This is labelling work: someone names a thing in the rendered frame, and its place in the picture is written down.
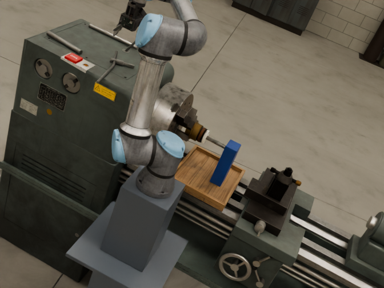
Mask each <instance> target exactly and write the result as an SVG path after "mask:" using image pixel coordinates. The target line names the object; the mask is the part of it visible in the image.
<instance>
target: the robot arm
mask: <svg viewBox="0 0 384 288"><path fill-rule="evenodd" d="M147 1H153V0H129V1H128V4H127V8H126V11H125V12H124V13H121V16H120V19H119V23H118V24H117V25H116V27H115V28H114V29H113V31H114V32H113V36H115V35H117V34H118V32H119V31H120V30H121V29H122V28H126V29H128V30H130V31H136V29H137V27H139V28H138V29H137V34H136V38H135V45H136V46H137V47H138V48H139V49H138V52H139V54H140V56H141V60H140V63H139V68H138V72H137V77H136V80H135V84H134V88H133V93H132V96H131V100H130V104H129V109H128V112H127V117H126V121H125V122H123V123H121V124H120V127H119V129H115V130H114V131H113V136H112V143H111V149H112V156H113V159H114V160H115V161H116V162H121V163H124V164H126V163H128V164H134V165H142V166H145V167H144V168H143V169H142V170H141V171H140V172H139V174H138V175H137V178H136V185H137V187H138V188H139V190H140V191H141V192H143V193H144V194H145V195H147V196H149V197H152V198H156V199H164V198H167V197H169V196H171V195H172V193H173V191H174V187H175V173H176V171H177V168H178V166H179V163H180V161H181V159H182V157H183V153H184V150H185V144H184V142H183V140H182V139H181V138H180V137H179V136H177V135H176V134H174V133H172V132H170V131H166V130H162V131H159V132H158V133H157V134H156V135H152V134H151V130H150V128H149V125H150V121H151V116H152V114H153V110H154V105H155V102H156V98H157V94H158V90H159V86H160V84H161V79H162V75H163V71H164V68H165V64H167V63H168V62H170V61H171V59H172V56H173V55H179V56H183V57H187V56H191V55H194V54H196V53H197V52H199V51H200V50H201V49H202V48H203V47H204V45H205V43H206V41H207V30H206V28H205V26H204V24H203V22H202V21H200V20H199V19H198V17H197V15H196V13H195V10H194V8H193V6H192V4H191V3H192V0H158V1H162V2H167V3H170V4H171V6H172V9H173V12H174V14H175V17H176V19H174V18H170V17H165V16H162V15H157V14H152V13H150V14H146V12H145V11H144V9H143V8H142V7H145V5H146V2H147Z"/></svg>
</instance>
